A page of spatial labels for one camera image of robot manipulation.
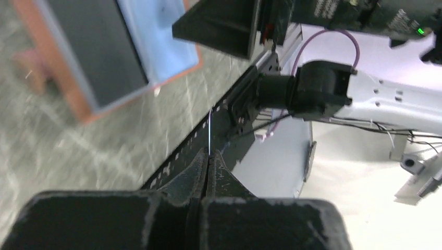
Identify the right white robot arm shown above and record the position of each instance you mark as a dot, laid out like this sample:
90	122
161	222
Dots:
322	89

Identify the white credit card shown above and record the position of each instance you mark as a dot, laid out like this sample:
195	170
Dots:
209	122

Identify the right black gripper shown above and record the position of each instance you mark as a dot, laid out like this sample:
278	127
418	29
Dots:
399	20

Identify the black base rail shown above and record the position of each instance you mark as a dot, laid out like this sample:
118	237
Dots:
214	131

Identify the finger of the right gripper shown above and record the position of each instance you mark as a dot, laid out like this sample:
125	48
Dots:
228	26

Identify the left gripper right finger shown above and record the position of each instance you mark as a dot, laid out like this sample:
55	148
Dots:
220	180

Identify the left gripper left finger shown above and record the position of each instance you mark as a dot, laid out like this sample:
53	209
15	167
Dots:
182	188

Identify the aluminium extrusion frame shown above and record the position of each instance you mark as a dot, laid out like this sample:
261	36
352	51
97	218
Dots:
425	174

